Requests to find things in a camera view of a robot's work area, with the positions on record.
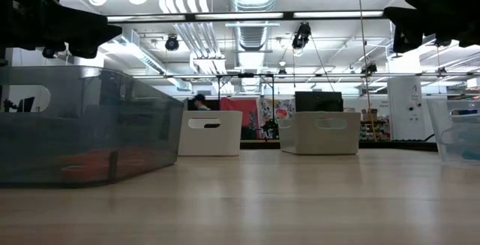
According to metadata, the red banner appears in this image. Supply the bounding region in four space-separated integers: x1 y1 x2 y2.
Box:
220 97 260 139

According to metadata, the black monitor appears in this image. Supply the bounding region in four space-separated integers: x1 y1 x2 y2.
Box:
294 91 344 113

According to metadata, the storage shelf with boxes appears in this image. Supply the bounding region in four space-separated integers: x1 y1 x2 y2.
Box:
359 108 389 141

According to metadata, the white plastic basket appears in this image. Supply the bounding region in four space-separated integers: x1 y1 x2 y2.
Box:
177 110 244 157

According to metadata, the thin hanging cable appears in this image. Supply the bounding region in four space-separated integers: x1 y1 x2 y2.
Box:
355 0 378 142

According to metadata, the black round ceiling fixture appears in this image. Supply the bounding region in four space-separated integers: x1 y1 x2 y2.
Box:
164 34 180 52

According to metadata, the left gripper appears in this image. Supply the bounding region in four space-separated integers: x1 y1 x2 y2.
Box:
0 0 123 60

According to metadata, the black overhead camera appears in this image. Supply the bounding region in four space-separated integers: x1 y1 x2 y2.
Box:
291 21 313 51

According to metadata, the clear transparent plastic basket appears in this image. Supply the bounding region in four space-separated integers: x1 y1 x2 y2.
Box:
427 98 480 166

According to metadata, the person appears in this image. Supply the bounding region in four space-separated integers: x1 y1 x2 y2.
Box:
192 93 212 112

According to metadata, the colourful poster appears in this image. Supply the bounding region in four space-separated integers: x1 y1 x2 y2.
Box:
258 97 296 126

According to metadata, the white column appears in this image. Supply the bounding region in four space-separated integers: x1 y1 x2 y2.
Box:
387 76 428 141

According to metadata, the light grey plastic basket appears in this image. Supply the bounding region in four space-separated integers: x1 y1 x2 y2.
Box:
277 111 362 156

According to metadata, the black equipment on stand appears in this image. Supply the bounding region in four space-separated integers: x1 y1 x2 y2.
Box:
262 119 281 140

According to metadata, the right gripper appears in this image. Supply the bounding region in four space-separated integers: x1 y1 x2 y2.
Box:
382 0 480 54

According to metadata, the smoky transparent plastic basket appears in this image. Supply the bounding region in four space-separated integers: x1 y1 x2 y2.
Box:
0 64 185 188

